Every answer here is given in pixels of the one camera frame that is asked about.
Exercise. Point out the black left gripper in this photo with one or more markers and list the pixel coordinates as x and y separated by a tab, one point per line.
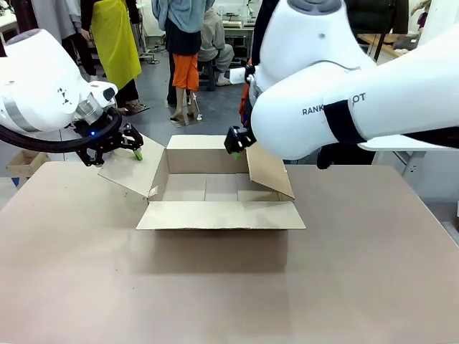
105	145

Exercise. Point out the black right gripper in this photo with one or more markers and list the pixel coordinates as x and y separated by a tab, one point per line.
251	138

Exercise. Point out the brown cardboard box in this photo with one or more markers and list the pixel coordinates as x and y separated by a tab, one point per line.
218	186

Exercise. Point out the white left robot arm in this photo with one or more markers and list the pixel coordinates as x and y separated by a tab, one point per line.
36	82

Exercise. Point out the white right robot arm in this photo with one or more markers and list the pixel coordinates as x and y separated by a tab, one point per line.
358	71

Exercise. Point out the small cardboard box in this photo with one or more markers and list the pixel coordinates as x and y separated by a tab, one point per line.
23	163

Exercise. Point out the red and black object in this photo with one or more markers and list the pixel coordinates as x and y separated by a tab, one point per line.
245	104

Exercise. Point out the flat floor scale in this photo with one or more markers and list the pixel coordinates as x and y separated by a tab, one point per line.
134	108

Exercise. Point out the black stool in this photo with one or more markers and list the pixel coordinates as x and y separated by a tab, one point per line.
209	73

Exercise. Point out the seated person in beige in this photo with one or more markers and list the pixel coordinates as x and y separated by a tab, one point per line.
215	43

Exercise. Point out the mannequin with orange pants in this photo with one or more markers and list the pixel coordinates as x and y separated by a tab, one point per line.
184	53

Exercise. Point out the person in yellow apron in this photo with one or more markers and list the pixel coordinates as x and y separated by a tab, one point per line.
114	43

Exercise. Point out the white workbench with machines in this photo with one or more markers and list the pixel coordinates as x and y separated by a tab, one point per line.
236	27

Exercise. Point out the person in grey coat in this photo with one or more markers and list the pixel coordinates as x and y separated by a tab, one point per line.
57	18

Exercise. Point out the white table with metal legs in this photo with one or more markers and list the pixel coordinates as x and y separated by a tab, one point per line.
7	21

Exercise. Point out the black stand pole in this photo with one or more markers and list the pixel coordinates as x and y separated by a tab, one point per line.
380	46

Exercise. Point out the wooden table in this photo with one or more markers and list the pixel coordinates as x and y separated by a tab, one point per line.
398	44

